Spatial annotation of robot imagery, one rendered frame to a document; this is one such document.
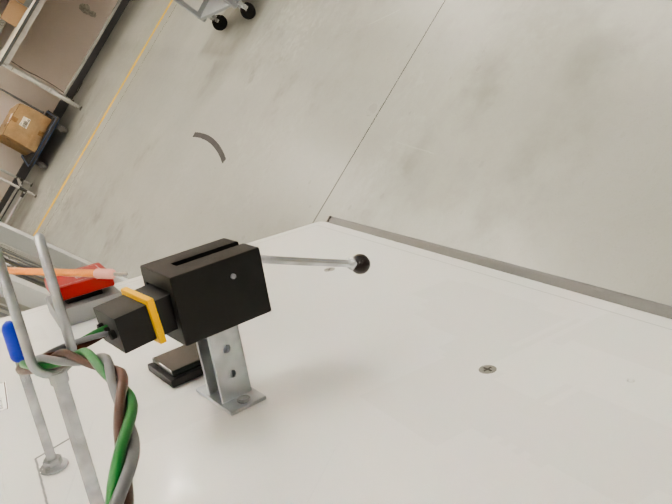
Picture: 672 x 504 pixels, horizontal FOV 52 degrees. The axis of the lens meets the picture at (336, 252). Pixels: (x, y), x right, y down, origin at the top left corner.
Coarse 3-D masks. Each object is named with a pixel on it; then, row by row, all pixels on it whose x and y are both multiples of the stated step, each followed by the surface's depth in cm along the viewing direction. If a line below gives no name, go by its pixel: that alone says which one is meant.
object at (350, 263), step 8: (264, 256) 41; (272, 256) 42; (280, 256) 42; (288, 264) 43; (296, 264) 43; (304, 264) 43; (312, 264) 44; (320, 264) 44; (328, 264) 44; (336, 264) 45; (344, 264) 45; (352, 264) 45
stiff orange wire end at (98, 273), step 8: (16, 272) 37; (24, 272) 37; (32, 272) 36; (40, 272) 36; (56, 272) 36; (64, 272) 35; (72, 272) 35; (80, 272) 35; (88, 272) 34; (96, 272) 34; (104, 272) 34; (112, 272) 34; (120, 272) 34
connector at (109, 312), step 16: (144, 288) 38; (160, 288) 38; (112, 304) 37; (128, 304) 36; (144, 304) 36; (160, 304) 36; (112, 320) 35; (128, 320) 35; (144, 320) 36; (160, 320) 36; (112, 336) 35; (128, 336) 35; (144, 336) 36
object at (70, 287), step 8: (96, 264) 62; (64, 280) 59; (72, 280) 59; (80, 280) 58; (88, 280) 58; (96, 280) 58; (104, 280) 59; (112, 280) 59; (48, 288) 59; (64, 288) 57; (72, 288) 58; (80, 288) 58; (88, 288) 58; (96, 288) 59; (64, 296) 57; (72, 296) 58; (80, 296) 59; (88, 296) 59
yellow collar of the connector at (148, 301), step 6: (126, 288) 38; (126, 294) 38; (132, 294) 37; (138, 294) 37; (138, 300) 36; (144, 300) 36; (150, 300) 36; (150, 306) 36; (150, 312) 36; (156, 312) 36; (150, 318) 36; (156, 318) 36; (156, 324) 36; (156, 330) 36; (162, 330) 36; (156, 336) 36; (162, 336) 36; (162, 342) 36
